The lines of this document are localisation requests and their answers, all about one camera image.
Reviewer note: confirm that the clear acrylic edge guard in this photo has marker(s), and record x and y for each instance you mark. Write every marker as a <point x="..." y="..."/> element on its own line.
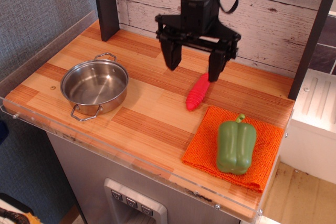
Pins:
<point x="151" y="143"/>

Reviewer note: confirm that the red handled metal fork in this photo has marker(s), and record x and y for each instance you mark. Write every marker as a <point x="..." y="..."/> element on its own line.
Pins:
<point x="197" y="92"/>

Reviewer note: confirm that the silver dispenser panel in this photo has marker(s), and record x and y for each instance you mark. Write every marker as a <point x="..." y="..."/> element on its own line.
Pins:
<point x="130" y="206"/>

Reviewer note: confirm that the green toy bell pepper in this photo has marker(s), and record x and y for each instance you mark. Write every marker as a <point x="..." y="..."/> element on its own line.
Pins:
<point x="235" y="145"/>

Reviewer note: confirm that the dark shelf post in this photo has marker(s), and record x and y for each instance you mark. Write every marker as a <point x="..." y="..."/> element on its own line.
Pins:
<point x="108" y="18"/>
<point x="312" y="41"/>

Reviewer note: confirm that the orange knitted cloth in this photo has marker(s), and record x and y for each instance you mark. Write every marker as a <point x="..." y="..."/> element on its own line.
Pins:
<point x="202" y="151"/>

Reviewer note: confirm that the grey toy fridge cabinet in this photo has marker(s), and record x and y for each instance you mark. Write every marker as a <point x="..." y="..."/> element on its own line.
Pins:
<point x="87" y="170"/>

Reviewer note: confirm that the orange object bottom left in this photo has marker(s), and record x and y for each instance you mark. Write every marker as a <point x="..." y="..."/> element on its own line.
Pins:
<point x="15" y="217"/>

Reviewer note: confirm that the dark right shelf post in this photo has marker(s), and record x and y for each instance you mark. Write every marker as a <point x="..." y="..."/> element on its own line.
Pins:
<point x="312" y="41"/>

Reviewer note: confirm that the dark left shelf post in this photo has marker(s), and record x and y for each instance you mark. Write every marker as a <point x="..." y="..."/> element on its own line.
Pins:
<point x="108" y="18"/>

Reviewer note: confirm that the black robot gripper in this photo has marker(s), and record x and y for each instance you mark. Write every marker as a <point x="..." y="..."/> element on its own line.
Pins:
<point x="197" y="26"/>

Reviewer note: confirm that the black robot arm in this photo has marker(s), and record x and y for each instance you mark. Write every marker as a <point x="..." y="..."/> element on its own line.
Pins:
<point x="198" y="27"/>

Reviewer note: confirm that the stainless steel pot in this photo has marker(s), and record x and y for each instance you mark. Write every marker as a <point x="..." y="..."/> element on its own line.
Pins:
<point x="95" y="86"/>

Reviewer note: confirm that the white toy sink unit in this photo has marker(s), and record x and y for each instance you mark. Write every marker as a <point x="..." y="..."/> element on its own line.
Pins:
<point x="309" y="142"/>

